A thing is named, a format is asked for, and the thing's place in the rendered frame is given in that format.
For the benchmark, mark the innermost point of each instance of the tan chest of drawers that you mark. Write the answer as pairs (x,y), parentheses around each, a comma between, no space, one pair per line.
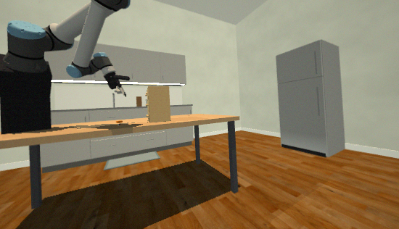
(159,103)

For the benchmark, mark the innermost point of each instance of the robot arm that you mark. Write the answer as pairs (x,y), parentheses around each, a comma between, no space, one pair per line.
(27,42)

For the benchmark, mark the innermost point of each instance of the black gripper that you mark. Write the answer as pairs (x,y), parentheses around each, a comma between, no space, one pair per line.
(113,83)

